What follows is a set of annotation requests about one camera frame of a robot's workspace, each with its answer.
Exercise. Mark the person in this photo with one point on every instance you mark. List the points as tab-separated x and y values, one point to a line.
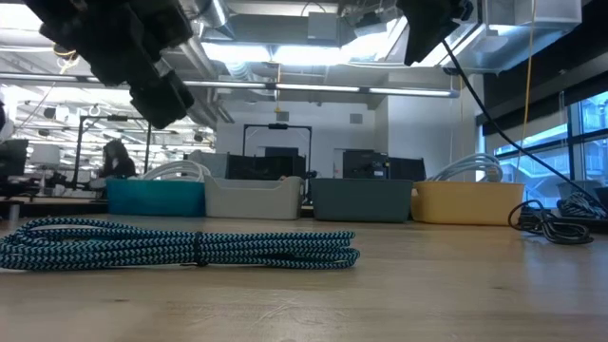
118	161

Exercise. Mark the long ceiling light bar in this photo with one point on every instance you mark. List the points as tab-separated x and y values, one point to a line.
313	88

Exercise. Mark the black equipment case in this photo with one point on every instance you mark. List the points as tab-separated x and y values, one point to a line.
266	167
380	166

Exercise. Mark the teal plastic bin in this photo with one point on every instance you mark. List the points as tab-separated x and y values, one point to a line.
154	197

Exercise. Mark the yellow plastic bin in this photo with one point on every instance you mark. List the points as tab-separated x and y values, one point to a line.
468	204

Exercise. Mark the dark side table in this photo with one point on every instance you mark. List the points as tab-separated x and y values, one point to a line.
47	204

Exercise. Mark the grey-blue plastic bin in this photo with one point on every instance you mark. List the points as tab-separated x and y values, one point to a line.
361	199

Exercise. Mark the white plastic bin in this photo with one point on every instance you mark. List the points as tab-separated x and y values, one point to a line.
252	199

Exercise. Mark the black station frame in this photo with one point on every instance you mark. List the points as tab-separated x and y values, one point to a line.
116	118
278	126

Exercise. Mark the silver ventilation duct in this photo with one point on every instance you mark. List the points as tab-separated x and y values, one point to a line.
216	19

